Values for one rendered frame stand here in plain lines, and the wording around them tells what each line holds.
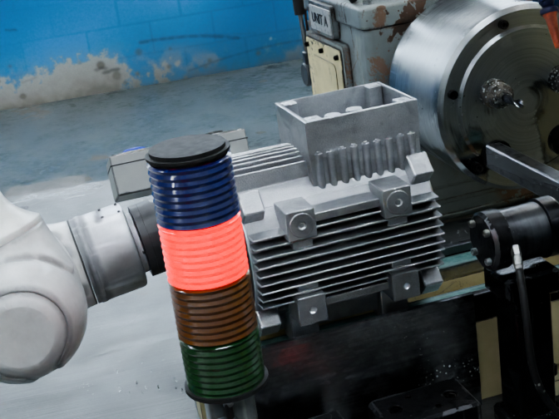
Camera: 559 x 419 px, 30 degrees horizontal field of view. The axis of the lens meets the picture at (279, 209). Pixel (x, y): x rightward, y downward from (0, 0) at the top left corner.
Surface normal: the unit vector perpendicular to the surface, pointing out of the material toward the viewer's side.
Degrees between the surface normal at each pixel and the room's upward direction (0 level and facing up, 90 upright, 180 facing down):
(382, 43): 90
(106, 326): 0
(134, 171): 66
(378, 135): 90
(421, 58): 62
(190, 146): 0
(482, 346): 90
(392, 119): 90
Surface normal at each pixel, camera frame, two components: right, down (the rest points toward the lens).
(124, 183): 0.21, -0.11
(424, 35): -0.78, -0.48
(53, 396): -0.13, -0.93
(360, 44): -0.95, 0.21
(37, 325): 0.28, 0.25
